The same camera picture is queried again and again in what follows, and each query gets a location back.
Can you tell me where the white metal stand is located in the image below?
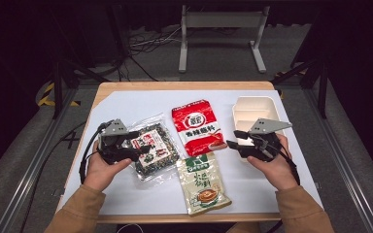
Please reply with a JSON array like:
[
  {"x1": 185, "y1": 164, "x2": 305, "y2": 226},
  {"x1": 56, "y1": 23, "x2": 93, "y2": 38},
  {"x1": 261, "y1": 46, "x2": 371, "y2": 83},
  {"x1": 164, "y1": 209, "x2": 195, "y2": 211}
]
[{"x1": 178, "y1": 4, "x2": 271, "y2": 74}]

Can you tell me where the thin white cable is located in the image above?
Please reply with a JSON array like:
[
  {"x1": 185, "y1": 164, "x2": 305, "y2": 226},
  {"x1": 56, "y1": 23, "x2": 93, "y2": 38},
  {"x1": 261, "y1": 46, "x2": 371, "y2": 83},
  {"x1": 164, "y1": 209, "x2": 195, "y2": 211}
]
[{"x1": 116, "y1": 222, "x2": 144, "y2": 233}]

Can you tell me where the bundle of floor cables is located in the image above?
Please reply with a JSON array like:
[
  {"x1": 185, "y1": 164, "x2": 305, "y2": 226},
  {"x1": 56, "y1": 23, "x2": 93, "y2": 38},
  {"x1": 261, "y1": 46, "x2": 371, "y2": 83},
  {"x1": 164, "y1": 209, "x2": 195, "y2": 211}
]
[{"x1": 127, "y1": 25, "x2": 183, "y2": 82}]

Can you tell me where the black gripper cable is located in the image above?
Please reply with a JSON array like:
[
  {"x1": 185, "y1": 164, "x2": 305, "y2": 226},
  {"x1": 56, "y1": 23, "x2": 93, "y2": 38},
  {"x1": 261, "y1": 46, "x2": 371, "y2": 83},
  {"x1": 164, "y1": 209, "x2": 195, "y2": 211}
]
[
  {"x1": 79, "y1": 120, "x2": 115, "y2": 184},
  {"x1": 276, "y1": 144, "x2": 301, "y2": 186}
]

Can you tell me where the person's left hand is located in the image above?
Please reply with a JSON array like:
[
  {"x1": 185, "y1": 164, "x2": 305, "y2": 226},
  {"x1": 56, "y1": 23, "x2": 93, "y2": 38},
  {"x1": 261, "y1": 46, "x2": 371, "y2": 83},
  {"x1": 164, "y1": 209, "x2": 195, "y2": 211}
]
[{"x1": 83, "y1": 140, "x2": 133, "y2": 192}]

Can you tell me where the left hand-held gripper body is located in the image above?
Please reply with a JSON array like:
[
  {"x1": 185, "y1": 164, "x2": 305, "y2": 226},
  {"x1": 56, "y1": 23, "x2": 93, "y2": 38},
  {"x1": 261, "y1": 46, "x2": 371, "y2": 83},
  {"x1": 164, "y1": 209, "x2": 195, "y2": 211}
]
[{"x1": 97, "y1": 118, "x2": 134, "y2": 165}]

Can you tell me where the red seasoning packet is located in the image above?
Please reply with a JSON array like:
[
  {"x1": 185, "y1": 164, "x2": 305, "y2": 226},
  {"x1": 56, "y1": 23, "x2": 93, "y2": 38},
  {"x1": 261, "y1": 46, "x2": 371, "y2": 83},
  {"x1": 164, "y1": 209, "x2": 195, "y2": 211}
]
[{"x1": 171, "y1": 99, "x2": 228, "y2": 158}]

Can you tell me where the black metal stand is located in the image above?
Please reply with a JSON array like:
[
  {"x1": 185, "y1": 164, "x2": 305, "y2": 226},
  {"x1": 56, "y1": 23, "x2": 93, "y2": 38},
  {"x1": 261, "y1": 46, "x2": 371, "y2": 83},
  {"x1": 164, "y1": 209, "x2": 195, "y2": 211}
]
[
  {"x1": 271, "y1": 57, "x2": 329, "y2": 119},
  {"x1": 50, "y1": 57, "x2": 111, "y2": 119}
]

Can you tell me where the green and beige food packet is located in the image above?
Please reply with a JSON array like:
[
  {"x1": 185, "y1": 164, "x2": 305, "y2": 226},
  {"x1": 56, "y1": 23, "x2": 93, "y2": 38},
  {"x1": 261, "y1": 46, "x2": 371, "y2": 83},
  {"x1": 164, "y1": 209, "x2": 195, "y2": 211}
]
[{"x1": 176, "y1": 151, "x2": 233, "y2": 217}]

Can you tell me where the yellow and black striped tape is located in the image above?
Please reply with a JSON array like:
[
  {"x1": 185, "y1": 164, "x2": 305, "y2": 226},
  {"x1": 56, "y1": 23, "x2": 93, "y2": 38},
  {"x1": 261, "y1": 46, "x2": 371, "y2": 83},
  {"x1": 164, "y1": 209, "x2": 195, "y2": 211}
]
[{"x1": 37, "y1": 82, "x2": 81, "y2": 108}]

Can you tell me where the person's right hand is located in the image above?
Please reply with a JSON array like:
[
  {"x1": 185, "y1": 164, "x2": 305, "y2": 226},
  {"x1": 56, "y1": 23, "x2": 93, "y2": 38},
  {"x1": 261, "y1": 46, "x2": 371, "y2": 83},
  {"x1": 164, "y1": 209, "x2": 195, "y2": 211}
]
[{"x1": 246, "y1": 133, "x2": 299, "y2": 192}]

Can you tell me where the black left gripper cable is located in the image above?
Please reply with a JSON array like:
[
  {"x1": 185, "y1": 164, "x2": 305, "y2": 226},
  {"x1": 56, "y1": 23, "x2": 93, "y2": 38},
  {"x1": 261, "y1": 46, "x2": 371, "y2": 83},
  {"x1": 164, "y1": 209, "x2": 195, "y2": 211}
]
[{"x1": 79, "y1": 120, "x2": 115, "y2": 184}]

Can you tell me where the black floor cable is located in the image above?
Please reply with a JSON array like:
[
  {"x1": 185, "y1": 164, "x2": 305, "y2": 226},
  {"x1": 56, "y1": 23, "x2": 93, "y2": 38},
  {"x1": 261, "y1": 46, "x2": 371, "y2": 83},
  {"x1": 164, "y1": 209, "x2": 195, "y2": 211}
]
[{"x1": 18, "y1": 120, "x2": 86, "y2": 233}]

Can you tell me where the white table mat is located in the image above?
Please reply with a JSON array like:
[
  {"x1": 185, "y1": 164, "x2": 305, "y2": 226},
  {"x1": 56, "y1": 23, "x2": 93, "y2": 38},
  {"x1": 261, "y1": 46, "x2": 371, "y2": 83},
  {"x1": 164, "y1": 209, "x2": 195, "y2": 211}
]
[{"x1": 57, "y1": 89, "x2": 324, "y2": 216}]

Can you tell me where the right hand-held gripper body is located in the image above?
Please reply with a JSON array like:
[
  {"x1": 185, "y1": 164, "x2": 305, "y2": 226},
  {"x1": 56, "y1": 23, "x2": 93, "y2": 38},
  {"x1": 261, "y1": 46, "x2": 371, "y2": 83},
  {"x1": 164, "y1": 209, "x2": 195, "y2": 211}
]
[{"x1": 239, "y1": 117, "x2": 293, "y2": 162}]

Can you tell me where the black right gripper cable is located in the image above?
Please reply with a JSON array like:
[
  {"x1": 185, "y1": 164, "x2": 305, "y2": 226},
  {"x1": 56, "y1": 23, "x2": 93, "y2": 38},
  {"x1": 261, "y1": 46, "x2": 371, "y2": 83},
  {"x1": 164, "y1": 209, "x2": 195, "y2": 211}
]
[{"x1": 276, "y1": 144, "x2": 301, "y2": 186}]

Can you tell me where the cream lunch box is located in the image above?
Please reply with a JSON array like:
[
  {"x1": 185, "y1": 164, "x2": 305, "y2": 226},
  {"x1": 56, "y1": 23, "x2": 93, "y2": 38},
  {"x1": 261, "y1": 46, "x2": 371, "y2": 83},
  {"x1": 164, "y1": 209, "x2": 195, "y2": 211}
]
[{"x1": 231, "y1": 95, "x2": 289, "y2": 163}]

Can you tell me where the clear bag of mixed beans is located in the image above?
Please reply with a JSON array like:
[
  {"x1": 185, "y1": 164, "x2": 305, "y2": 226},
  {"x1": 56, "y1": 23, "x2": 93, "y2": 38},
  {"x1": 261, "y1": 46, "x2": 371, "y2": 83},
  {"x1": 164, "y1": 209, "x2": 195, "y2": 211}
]
[{"x1": 122, "y1": 113, "x2": 184, "y2": 188}]

